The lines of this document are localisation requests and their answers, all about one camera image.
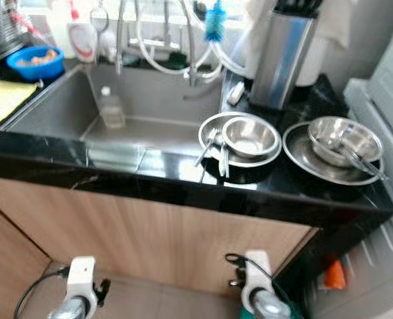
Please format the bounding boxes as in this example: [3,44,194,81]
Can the steel bowl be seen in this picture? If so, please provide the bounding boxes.
[222,116,280,159]
[308,116,383,167]

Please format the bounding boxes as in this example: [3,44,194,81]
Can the steel spring kitchen faucet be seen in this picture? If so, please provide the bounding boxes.
[116,0,200,86]

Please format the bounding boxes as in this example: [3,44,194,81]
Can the wooden cabinet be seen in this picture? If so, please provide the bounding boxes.
[0,176,317,296]

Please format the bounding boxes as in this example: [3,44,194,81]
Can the clear plastic bottle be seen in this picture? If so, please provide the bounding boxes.
[98,86,125,129]

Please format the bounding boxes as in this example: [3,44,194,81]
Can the stainless steel sink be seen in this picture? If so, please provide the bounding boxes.
[1,64,227,144]

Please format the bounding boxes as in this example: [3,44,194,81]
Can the yellow cloth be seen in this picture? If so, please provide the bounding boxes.
[0,80,38,134]

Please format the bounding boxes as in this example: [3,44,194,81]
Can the orange object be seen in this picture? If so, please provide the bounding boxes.
[324,259,347,290]

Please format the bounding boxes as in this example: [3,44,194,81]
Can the blue plastic bowl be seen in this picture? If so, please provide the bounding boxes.
[6,45,64,82]

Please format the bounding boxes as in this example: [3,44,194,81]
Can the small white clip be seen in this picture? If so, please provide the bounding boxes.
[226,81,245,106]

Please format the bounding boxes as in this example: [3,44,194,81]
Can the dark green sponge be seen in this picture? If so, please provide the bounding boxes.
[167,52,187,70]

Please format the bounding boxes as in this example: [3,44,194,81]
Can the white soap bottle red cap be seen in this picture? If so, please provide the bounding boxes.
[67,0,96,64]

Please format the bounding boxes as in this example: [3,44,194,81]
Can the white spray bottle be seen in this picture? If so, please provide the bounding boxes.
[47,3,71,58]

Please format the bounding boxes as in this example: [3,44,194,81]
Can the blue bottle brush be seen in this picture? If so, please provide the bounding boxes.
[204,0,227,42]

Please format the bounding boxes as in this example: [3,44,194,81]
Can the steel knife block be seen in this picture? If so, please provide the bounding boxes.
[250,0,323,110]

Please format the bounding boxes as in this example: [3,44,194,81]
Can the white appliance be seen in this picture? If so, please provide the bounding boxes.
[343,33,393,220]

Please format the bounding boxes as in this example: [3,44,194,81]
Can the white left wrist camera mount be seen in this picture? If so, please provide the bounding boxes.
[67,257,96,308]

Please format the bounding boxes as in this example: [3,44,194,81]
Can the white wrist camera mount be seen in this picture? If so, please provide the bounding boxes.
[243,249,274,313]
[67,257,96,308]

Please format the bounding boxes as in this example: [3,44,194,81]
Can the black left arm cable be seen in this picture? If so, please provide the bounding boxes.
[14,266,70,319]

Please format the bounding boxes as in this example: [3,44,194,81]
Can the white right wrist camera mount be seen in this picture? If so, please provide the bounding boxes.
[243,249,274,313]

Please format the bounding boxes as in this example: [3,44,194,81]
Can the white water hoses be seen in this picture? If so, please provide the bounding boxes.
[135,0,247,75]

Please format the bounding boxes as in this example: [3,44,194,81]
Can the steel wire dish rack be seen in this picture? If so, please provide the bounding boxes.
[0,0,28,66]

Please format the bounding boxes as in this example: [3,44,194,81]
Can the steel ring strainer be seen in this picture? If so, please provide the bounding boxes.
[89,0,110,34]

